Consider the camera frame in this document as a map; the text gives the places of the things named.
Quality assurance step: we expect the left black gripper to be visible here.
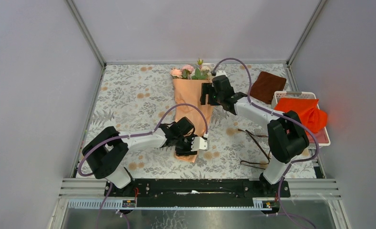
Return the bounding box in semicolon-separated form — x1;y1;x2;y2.
174;135;198;158

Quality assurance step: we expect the pink fake rose spray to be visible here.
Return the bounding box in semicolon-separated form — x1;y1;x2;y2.
190;65;211;80

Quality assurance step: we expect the peach wrapping paper sheet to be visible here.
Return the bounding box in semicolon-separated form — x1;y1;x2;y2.
173;64;214;163

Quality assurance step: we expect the large pink fake rose stem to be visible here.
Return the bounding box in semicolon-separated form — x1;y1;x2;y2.
181;64;195;79

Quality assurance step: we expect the pale pink fake flower stem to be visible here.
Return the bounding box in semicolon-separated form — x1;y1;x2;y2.
170;68;183;79

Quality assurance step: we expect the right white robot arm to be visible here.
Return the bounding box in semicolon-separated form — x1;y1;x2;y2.
200;75;309;197

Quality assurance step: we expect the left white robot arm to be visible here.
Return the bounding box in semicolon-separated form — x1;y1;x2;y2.
80;117;202;196

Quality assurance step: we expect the floral patterned table mat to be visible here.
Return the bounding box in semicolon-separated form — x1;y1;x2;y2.
76;63;317;179

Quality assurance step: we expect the brown towel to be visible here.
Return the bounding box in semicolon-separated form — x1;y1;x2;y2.
250;71;286;104

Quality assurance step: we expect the white plastic basket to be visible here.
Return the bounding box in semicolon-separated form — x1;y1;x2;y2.
272;91;331;148

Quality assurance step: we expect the dark brown ribbon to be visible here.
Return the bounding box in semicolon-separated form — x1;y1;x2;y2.
237;128;272;170

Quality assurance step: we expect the orange cloth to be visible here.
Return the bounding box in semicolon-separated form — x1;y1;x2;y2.
274;98;327;134

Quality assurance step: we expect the pink cloth in basket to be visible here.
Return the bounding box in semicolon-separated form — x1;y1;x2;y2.
305;128;329;144

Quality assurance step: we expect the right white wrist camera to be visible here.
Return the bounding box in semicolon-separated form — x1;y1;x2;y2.
215;70;227;77

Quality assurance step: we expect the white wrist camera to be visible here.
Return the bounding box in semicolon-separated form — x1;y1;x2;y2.
191;133;209;152
215;70;227;77

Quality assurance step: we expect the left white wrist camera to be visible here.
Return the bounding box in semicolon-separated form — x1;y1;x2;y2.
191;133;209;152

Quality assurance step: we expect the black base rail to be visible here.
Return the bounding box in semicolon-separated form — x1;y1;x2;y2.
104;178;291;208

